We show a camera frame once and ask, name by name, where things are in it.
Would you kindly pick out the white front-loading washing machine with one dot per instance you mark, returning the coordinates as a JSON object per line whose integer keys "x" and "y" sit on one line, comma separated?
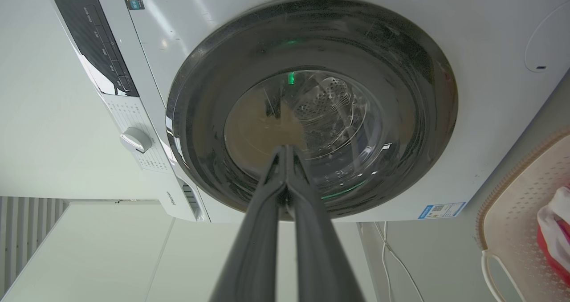
{"x": 467, "y": 115}

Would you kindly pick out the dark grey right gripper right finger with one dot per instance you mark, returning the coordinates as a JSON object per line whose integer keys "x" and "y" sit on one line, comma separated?
{"x": 320, "y": 253}

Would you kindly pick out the red and white garment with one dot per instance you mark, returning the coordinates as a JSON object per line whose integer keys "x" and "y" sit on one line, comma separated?
{"x": 556, "y": 230}

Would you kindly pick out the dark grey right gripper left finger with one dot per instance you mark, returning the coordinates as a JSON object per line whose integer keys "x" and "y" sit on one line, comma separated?
{"x": 256, "y": 248}

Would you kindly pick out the blue energy label sticker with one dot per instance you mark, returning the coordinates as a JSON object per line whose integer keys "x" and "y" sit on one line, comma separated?
{"x": 441, "y": 210}

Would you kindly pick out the beige perforated laundry basket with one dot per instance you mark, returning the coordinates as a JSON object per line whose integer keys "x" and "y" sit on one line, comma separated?
{"x": 521, "y": 222}

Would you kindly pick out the white ribbed radiator panel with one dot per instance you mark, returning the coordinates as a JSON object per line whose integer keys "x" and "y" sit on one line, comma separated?
{"x": 22, "y": 235}

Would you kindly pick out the round dark washing machine door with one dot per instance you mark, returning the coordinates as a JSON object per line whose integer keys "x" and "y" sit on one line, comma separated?
{"x": 401, "y": 92}

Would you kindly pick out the silver washing machine control knob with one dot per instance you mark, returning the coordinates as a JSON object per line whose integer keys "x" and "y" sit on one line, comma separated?
{"x": 136, "y": 140}

